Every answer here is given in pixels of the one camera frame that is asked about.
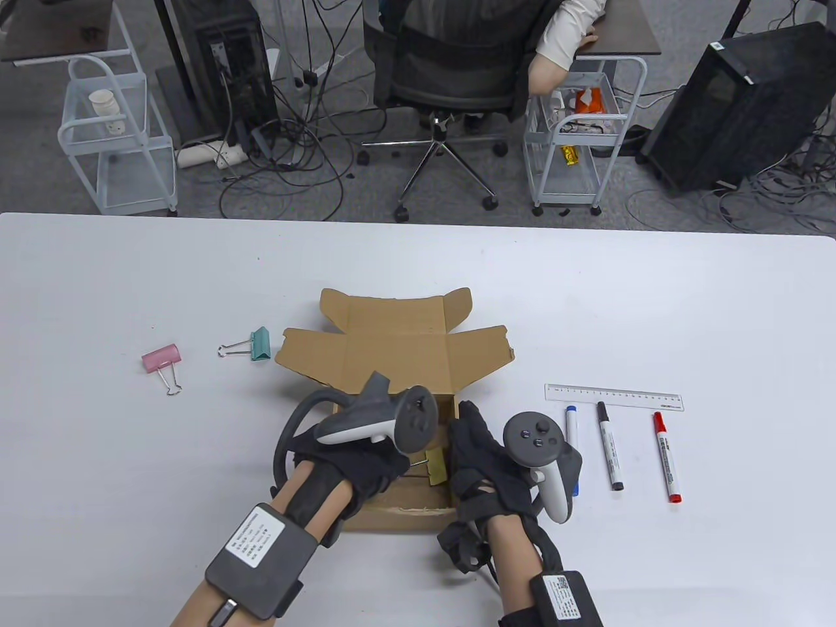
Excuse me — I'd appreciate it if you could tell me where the black labelled wrist box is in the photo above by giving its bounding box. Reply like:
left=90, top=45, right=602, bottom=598
left=500, top=571, right=605, bottom=627
left=204, top=503, right=317, bottom=621

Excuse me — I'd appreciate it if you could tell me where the dark brown desk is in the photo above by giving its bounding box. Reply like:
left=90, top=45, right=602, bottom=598
left=0, top=0, right=115, bottom=64
left=575, top=0, right=662, bottom=61

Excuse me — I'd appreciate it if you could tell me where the person's right forearm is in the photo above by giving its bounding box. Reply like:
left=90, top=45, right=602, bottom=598
left=487, top=516, right=556, bottom=627

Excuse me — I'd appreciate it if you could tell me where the clear ruler office supply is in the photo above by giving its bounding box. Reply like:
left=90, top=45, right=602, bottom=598
left=544, top=383, right=684, bottom=412

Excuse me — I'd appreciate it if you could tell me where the black mesh office chair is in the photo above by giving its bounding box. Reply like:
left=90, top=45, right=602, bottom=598
left=356, top=0, right=566, bottom=223

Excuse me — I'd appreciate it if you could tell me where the tangle of black floor cables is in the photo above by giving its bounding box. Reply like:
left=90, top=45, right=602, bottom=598
left=217, top=0, right=366, bottom=221
left=626, top=111, right=836, bottom=234

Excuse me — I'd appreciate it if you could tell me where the black and white controller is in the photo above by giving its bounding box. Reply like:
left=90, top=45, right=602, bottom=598
left=273, top=371, right=440, bottom=487
left=503, top=411, right=583, bottom=524

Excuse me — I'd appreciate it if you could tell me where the white wire cart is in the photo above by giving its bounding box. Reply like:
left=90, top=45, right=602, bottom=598
left=522, top=56, right=649, bottom=217
left=57, top=54, right=178, bottom=216

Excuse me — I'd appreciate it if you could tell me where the pink binder clip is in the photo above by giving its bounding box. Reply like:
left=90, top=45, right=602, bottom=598
left=142, top=343, right=184, bottom=396

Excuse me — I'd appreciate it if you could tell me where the blue marker office supply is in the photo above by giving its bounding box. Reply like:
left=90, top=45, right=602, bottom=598
left=565, top=405, right=582, bottom=497

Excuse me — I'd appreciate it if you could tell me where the person's right hand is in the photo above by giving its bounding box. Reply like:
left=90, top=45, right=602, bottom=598
left=447, top=400, right=544, bottom=523

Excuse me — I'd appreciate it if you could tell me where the brown cardboard mailer box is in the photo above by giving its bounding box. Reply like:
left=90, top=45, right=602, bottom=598
left=274, top=287, right=515, bottom=533

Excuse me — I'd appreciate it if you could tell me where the person's left hand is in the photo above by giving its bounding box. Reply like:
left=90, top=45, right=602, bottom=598
left=287, top=436, right=411, bottom=522

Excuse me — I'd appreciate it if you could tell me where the black desk leg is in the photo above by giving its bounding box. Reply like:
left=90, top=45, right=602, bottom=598
left=153, top=0, right=200, bottom=102
left=722, top=0, right=752, bottom=40

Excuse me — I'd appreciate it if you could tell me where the large black computer tower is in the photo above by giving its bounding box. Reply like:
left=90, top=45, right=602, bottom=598
left=643, top=22, right=836, bottom=193

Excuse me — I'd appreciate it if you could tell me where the person's left forearm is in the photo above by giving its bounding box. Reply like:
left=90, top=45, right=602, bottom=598
left=171, top=460, right=350, bottom=627

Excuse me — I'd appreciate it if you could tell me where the teal binder clip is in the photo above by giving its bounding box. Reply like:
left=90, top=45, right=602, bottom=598
left=217, top=327, right=272, bottom=361

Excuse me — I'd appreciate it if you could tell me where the white cable bundle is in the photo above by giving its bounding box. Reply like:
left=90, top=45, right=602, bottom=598
left=554, top=114, right=621, bottom=137

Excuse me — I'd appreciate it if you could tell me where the black and white left controller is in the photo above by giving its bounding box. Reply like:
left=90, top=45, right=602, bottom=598
left=273, top=371, right=440, bottom=487

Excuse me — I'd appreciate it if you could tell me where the black and white right controller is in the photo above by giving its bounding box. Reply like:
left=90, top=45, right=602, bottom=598
left=503, top=411, right=583, bottom=524

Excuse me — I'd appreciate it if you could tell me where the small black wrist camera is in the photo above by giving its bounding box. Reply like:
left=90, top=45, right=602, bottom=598
left=436, top=519, right=490, bottom=575

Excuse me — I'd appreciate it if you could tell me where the gold binder clip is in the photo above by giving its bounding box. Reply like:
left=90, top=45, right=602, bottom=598
left=408, top=447, right=450, bottom=487

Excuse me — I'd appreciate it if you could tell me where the red marker office supply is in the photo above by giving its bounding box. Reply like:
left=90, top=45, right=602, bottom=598
left=652, top=411, right=683, bottom=504

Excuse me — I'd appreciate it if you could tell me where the black marker office supply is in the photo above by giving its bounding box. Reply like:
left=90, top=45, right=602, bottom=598
left=596, top=402, right=625, bottom=492

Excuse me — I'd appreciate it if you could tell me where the white power strip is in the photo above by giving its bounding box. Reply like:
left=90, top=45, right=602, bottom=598
left=178, top=140, right=249, bottom=169

